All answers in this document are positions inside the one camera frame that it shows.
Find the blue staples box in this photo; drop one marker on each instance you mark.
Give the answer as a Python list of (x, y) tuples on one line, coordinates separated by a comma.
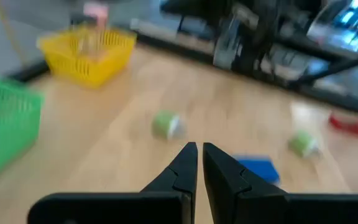
[(259, 168)]

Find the yellow plastic basket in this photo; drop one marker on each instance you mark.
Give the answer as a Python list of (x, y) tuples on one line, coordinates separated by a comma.
[(89, 68)]

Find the green plastic basket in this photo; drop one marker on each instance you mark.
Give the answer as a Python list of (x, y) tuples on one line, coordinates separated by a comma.
[(8, 130)]

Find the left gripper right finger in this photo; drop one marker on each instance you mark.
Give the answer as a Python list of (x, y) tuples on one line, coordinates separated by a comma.
[(291, 210)]

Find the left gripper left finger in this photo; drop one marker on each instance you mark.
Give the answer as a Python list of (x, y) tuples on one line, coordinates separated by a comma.
[(120, 208)]

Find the red staples box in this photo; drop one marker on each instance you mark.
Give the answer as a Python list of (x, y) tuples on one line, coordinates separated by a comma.
[(346, 126)]

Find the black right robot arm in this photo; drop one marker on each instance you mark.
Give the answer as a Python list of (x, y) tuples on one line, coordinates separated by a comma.
[(253, 28)]

